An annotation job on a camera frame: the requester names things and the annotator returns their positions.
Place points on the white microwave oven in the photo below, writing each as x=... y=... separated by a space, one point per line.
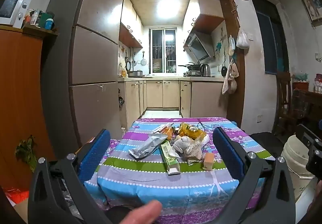
x=10 y=5

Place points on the clear plastic bottle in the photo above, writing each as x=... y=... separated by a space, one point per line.
x=123 y=132

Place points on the red vase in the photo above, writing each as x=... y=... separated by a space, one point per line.
x=319 y=81

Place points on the black plastic bags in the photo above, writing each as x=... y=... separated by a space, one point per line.
x=121 y=100

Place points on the steel basin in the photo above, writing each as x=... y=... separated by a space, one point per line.
x=135 y=73

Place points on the steel kettle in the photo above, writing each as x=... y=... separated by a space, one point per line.
x=205 y=70

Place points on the dark window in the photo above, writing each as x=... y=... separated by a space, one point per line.
x=271 y=37

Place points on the black wok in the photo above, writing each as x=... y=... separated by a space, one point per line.
x=192 y=65

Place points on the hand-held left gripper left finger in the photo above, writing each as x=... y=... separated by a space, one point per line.
x=96 y=153

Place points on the red plastic bag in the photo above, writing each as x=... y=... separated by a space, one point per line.
x=17 y=195

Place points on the gas stove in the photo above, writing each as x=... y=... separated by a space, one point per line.
x=192 y=73

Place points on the hanging beige cloth bags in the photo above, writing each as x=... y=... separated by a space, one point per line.
x=229 y=80

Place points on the brown wooden cabinet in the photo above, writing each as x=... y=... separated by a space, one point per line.
x=20 y=88

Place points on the grey foil packet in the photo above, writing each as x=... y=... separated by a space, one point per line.
x=148 y=146

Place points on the green leafy plant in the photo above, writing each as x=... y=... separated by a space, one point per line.
x=25 y=149

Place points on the small orange block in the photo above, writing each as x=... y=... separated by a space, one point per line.
x=208 y=161

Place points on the clear hanging plastic bag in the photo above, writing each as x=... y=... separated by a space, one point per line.
x=231 y=45

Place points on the person's left hand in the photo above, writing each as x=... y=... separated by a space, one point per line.
x=143 y=214

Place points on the steel range hood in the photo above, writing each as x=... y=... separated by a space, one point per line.
x=198 y=46

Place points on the white and orange carton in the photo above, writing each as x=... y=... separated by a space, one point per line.
x=161 y=128

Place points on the kitchen window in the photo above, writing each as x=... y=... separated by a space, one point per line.
x=162 y=50

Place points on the dark wooden table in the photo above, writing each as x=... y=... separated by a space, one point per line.
x=309 y=100

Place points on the white hanging plastic bag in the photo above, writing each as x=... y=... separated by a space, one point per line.
x=242 y=41

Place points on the black hanging pan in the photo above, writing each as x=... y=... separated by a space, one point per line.
x=224 y=69

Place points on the dark wooden chair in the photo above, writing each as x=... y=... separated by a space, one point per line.
x=283 y=93

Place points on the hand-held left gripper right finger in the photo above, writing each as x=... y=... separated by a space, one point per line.
x=227 y=153

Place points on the white bottle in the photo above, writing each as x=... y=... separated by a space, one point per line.
x=35 y=18

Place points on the long green carton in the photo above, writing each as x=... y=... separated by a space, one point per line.
x=169 y=158

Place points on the white plastic bucket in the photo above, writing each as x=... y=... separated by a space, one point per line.
x=293 y=158

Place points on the striped floral tablecloth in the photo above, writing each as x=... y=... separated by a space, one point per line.
x=151 y=176

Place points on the beige wall cabinet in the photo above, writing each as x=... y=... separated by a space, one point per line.
x=129 y=27
x=206 y=12

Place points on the white tissue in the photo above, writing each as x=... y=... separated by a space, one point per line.
x=182 y=144

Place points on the framed wall picture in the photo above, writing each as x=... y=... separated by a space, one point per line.
x=312 y=7

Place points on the beige base cabinets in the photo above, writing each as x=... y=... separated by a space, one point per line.
x=163 y=94

